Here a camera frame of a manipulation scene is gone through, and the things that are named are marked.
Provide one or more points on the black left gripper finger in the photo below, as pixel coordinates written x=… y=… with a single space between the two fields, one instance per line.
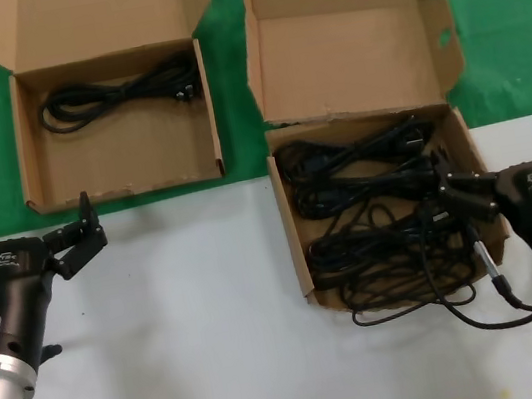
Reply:
x=80 y=241

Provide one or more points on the cardboard box with torn edge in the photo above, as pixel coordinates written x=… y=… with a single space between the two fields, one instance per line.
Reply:
x=344 y=55

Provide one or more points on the green table cloth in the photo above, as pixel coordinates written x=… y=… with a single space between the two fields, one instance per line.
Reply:
x=233 y=73

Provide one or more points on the cardboard box with round-hole lid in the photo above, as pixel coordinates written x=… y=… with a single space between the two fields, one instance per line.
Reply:
x=126 y=146

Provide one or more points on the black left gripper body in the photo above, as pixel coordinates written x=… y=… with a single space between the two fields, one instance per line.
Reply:
x=16 y=284

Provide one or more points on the black connector plug stub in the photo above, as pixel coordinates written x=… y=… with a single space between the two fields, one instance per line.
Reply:
x=49 y=352

